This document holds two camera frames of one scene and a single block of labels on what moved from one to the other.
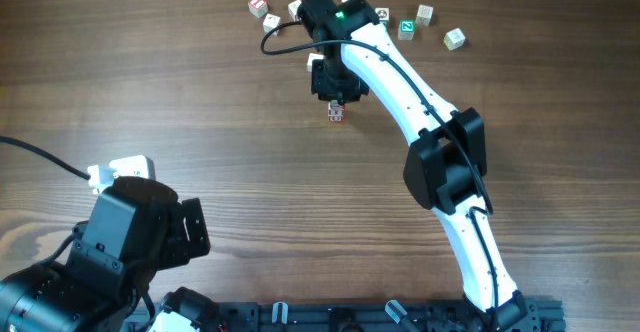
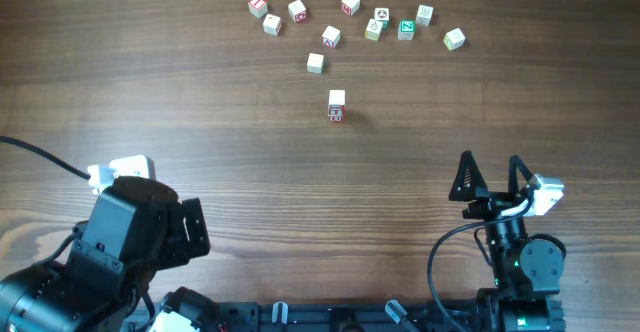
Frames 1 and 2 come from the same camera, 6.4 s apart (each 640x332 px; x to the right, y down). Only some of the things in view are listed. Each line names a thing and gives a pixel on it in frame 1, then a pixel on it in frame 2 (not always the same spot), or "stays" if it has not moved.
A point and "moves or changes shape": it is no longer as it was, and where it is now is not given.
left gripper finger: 195,227 stays
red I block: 336,112 stays
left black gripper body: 173,254 stays
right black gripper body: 335,83 -> 490,205
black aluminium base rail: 530,315 stays
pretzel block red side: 336,110 moves or changes shape
